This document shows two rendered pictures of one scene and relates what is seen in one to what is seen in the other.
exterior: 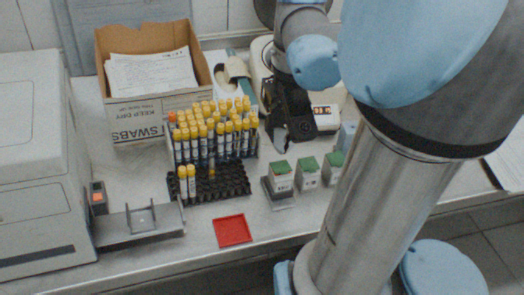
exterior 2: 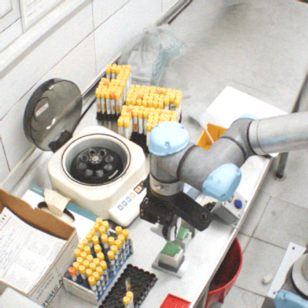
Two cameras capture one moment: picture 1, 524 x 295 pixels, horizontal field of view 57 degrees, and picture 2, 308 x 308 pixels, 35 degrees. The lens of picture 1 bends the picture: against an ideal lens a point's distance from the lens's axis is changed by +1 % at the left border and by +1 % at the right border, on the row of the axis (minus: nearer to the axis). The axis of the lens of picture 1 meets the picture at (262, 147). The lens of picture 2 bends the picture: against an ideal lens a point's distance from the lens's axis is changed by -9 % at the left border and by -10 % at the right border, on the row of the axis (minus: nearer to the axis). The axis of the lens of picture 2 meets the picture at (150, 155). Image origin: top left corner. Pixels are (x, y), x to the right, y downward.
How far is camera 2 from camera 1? 63 cm
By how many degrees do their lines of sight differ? 28
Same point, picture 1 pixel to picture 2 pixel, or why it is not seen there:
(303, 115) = (198, 211)
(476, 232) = not seen: hidden behind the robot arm
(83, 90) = not seen: outside the picture
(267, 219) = (184, 284)
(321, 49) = (232, 174)
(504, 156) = not seen: hidden behind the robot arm
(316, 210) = (203, 255)
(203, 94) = (73, 239)
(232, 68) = (57, 202)
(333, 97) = (141, 172)
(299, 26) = (199, 167)
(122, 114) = (38, 294)
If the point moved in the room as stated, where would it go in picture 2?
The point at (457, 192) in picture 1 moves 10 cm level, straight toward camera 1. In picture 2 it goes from (256, 177) to (264, 202)
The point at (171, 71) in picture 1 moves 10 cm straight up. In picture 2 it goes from (16, 236) to (7, 214)
